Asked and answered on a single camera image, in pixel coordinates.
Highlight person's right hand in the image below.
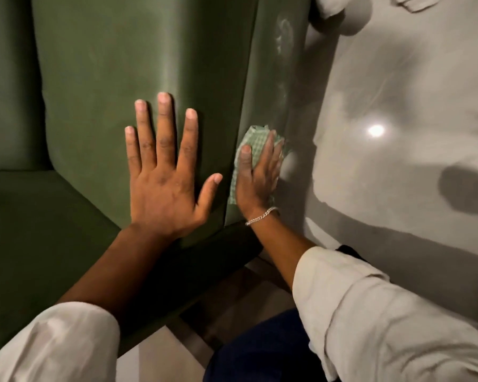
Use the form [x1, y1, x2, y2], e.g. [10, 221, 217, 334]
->
[235, 130, 284, 224]

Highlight person's left hand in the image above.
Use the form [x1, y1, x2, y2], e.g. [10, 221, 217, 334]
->
[125, 92, 224, 241]

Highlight green checkered cleaning cloth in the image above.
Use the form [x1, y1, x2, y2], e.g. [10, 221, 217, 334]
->
[228, 124, 286, 206]

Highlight person's right forearm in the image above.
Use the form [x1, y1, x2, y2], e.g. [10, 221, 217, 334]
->
[247, 211, 318, 293]

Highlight person's left forearm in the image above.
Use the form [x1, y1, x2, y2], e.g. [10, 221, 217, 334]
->
[58, 224, 177, 328]

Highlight green velvet sofa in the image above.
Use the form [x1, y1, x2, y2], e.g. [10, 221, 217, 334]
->
[0, 0, 316, 360]

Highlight dark blue trousers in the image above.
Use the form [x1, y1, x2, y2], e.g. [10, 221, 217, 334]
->
[203, 308, 340, 382]

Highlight white long-sleeved shirt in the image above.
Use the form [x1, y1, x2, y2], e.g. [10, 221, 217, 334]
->
[0, 246, 478, 382]

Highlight small white crumpled cloth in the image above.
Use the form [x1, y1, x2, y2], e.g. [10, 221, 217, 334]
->
[394, 0, 443, 13]

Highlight silver chain bracelet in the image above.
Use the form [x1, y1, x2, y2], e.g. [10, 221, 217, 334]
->
[245, 207, 280, 227]

